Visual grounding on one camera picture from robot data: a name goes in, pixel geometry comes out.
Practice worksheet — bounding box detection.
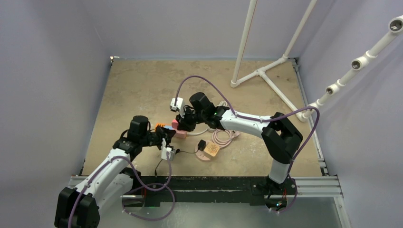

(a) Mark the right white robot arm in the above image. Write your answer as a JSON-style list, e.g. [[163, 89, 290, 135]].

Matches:
[[170, 92, 303, 193]]

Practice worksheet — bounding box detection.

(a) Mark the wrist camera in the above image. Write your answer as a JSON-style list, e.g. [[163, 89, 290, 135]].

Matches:
[[161, 139, 176, 161], [170, 97, 185, 118]]

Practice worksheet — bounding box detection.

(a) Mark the white pipe frame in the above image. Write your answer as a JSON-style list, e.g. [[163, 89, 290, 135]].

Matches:
[[230, 0, 317, 111]]

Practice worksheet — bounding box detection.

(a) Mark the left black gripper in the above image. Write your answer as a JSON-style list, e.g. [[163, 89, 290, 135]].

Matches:
[[140, 125, 175, 151]]

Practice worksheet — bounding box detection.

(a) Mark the pink cube socket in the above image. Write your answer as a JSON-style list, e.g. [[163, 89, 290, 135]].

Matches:
[[174, 129, 188, 139]]

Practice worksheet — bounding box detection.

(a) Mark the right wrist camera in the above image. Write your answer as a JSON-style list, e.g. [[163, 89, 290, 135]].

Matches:
[[170, 97, 185, 118]]

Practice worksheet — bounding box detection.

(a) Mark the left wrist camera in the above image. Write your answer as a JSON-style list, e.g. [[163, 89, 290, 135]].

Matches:
[[161, 139, 176, 161]]

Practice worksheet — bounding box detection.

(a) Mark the pink coiled cable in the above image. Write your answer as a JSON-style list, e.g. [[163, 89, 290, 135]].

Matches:
[[211, 129, 240, 149]]

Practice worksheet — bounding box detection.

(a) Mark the pink round power socket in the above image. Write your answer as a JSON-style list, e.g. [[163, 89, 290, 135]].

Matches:
[[194, 143, 213, 162]]

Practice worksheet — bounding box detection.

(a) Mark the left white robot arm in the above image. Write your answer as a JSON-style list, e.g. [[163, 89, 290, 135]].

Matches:
[[54, 115, 176, 228]]

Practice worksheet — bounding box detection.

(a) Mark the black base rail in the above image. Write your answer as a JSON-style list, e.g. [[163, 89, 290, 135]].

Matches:
[[122, 168, 297, 211]]

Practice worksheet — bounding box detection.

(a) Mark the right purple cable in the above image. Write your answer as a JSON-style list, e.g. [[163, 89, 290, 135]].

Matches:
[[174, 75, 321, 202]]

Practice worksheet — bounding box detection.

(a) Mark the orange power strip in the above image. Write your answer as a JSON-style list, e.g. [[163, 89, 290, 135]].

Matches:
[[155, 123, 166, 129]]

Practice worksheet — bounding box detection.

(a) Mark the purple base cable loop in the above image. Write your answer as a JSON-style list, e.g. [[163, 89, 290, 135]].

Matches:
[[122, 181, 176, 222]]

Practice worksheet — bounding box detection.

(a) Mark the pink square plug adapter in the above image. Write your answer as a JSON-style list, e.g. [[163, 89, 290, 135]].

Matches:
[[171, 119, 179, 130]]

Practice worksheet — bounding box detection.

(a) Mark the black power adapter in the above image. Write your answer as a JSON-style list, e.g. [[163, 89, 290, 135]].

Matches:
[[197, 140, 206, 152]]

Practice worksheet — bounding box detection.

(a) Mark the beige cube power socket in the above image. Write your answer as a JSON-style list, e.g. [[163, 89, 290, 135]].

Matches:
[[203, 141, 220, 157]]

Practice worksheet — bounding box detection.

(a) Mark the black adapter cable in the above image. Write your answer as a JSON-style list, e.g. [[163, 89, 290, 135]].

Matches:
[[154, 149, 198, 176]]

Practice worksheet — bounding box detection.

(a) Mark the white pipe with fittings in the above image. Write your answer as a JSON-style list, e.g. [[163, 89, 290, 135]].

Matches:
[[310, 16, 403, 109]]

